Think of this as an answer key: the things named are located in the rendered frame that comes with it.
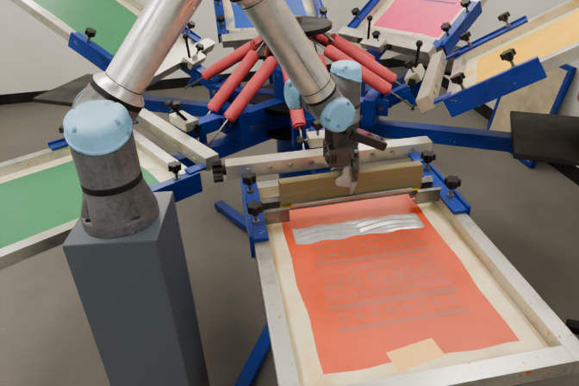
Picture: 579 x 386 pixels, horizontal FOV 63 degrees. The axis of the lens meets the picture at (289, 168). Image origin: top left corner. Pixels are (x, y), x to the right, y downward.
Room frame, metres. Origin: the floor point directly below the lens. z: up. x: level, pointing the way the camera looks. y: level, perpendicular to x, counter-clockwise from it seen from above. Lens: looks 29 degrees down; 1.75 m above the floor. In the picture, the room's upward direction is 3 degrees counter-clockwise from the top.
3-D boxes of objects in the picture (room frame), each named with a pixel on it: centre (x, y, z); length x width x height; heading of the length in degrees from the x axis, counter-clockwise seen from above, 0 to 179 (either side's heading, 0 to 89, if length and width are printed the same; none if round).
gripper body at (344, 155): (1.13, -0.14, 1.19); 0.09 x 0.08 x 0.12; 98
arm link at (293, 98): (1.08, -0.06, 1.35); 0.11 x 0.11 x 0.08; 19
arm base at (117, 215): (0.81, 0.35, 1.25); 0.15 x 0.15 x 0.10
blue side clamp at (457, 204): (1.21, -0.44, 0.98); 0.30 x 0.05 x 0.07; 8
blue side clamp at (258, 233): (1.13, 0.11, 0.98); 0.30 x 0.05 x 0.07; 8
